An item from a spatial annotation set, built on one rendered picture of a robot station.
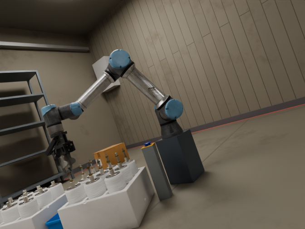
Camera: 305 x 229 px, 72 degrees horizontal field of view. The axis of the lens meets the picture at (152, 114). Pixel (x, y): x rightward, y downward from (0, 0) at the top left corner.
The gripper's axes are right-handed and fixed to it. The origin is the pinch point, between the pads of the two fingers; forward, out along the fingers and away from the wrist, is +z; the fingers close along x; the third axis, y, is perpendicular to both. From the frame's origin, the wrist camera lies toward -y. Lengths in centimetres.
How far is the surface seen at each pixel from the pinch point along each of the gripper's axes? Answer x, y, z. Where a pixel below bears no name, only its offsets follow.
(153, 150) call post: 24.6, 40.1, 6.5
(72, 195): -4.2, 3.0, 12.7
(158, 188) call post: 24, 36, 28
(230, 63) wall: 244, 91, -46
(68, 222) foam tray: -8.3, -1.2, 24.2
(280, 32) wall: 227, 156, -57
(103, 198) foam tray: -3.6, 20.8, 17.3
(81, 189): 0.3, 5.5, 11.8
